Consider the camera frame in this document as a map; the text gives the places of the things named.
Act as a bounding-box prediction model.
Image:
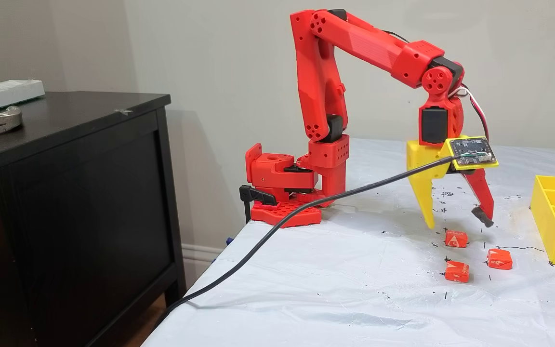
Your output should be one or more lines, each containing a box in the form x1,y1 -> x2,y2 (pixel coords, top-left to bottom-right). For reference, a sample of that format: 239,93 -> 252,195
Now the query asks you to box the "white red servo wire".
450,84 -> 490,141

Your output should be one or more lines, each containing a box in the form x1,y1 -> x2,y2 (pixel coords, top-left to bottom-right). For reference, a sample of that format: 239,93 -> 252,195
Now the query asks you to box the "black wooden cabinet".
0,92 -> 186,347

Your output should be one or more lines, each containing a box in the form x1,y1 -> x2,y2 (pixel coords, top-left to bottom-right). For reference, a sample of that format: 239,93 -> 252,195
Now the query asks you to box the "black USB cable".
155,153 -> 462,329

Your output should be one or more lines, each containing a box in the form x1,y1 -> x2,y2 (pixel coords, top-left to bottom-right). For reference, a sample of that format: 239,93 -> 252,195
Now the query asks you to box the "white plastic table cover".
142,138 -> 555,347

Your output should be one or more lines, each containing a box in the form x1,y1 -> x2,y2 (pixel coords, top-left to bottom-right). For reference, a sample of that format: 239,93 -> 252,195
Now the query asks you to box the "orange candy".
445,230 -> 468,248
487,248 -> 513,270
445,261 -> 470,283

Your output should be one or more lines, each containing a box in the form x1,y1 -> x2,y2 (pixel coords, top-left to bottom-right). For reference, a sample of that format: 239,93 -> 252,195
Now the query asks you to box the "black table clamp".
239,185 -> 278,225

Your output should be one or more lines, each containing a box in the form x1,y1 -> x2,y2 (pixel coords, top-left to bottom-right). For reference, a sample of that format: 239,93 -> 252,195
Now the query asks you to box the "white flat box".
0,80 -> 46,114

